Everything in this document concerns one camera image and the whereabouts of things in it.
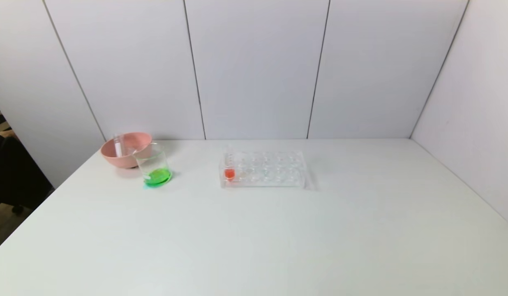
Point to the clear acrylic test tube rack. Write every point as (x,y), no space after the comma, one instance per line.
(264,174)

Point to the red liquid test tube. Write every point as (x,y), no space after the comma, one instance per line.
(229,172)

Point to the clear graduated plastic test tube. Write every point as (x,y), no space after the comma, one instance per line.
(118,144)

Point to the pink bowl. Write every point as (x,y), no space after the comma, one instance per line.
(124,154)

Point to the black office chair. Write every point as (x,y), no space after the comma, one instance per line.
(15,176)

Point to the clear glass beaker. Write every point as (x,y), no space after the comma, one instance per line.
(155,168)

